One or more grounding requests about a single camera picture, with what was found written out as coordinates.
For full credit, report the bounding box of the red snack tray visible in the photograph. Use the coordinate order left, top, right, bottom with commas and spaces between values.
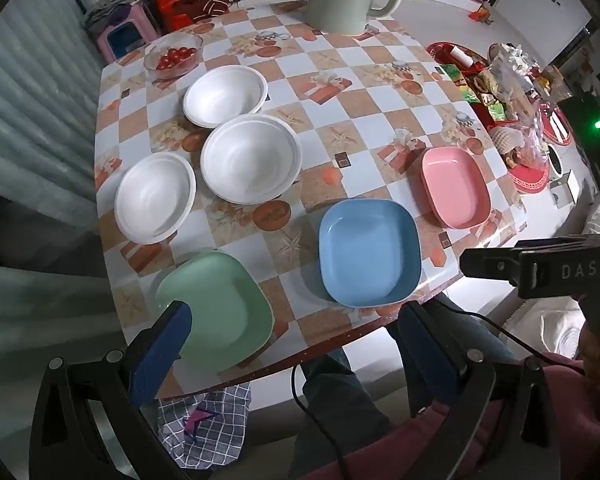
427, 41, 573, 194

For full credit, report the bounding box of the white fabric bundle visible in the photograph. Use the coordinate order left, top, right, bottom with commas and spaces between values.
504, 297, 585, 359

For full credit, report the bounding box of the pale green curtain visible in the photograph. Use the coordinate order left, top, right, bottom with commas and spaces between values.
0, 0, 124, 478

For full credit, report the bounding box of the pink square plate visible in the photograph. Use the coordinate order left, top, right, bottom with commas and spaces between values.
422, 146, 491, 230

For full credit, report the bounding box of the checkered blue cloth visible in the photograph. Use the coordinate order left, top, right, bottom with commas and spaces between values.
157, 382, 251, 470

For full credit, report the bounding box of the blue square plate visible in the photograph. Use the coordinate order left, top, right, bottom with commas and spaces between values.
318, 198, 422, 309

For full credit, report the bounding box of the checkered plastic tablecloth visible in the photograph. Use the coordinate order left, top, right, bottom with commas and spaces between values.
93, 0, 529, 401

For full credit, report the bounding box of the glass bowl of tomatoes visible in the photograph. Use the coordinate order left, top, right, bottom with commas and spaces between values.
144, 32, 204, 81

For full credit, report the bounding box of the pink plastic stool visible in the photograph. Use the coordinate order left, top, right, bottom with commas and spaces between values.
96, 1, 160, 63

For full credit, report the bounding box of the white cabinet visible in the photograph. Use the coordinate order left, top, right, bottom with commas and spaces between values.
495, 0, 591, 65

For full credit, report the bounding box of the green square plate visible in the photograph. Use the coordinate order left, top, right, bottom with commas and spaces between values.
156, 250, 275, 372

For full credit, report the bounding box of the white foam bowl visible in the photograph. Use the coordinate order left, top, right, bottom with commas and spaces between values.
183, 65, 268, 129
200, 114, 302, 205
114, 153, 197, 245

